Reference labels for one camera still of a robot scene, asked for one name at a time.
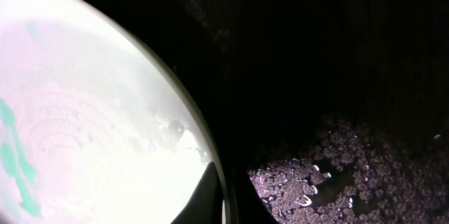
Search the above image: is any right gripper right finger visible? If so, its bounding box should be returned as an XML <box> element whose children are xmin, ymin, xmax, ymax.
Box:
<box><xmin>233</xmin><ymin>169</ymin><xmax>277</xmax><ymax>224</ymax></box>

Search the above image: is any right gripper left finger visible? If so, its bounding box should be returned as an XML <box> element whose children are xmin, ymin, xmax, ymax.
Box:
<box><xmin>172</xmin><ymin>162</ymin><xmax>224</xmax><ymax>224</ymax></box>

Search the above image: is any mint plate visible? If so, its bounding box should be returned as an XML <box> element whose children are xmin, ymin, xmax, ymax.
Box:
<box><xmin>1</xmin><ymin>0</ymin><xmax>232</xmax><ymax>224</ymax></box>

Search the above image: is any black round tray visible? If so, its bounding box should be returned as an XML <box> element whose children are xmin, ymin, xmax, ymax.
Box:
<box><xmin>84</xmin><ymin>0</ymin><xmax>448</xmax><ymax>223</ymax></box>

